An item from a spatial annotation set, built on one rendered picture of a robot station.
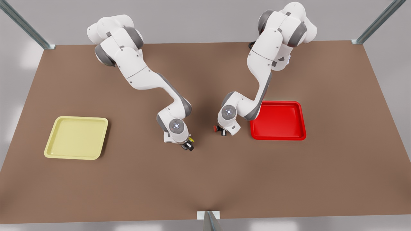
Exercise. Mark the red push-button switch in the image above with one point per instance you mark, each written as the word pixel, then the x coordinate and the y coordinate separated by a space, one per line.
pixel 216 128

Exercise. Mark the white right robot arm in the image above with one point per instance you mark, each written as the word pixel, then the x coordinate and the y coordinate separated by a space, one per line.
pixel 138 69

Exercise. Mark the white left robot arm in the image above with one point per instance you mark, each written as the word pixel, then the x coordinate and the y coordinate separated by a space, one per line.
pixel 273 48

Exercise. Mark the red square tray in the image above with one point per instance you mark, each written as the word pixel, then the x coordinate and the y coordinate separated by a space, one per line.
pixel 278 120

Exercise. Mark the pale yellow square tray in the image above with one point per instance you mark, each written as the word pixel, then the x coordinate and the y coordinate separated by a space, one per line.
pixel 76 137

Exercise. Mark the silver frame post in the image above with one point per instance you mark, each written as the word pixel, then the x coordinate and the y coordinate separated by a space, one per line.
pixel 379 21
pixel 24 24
pixel 210 220

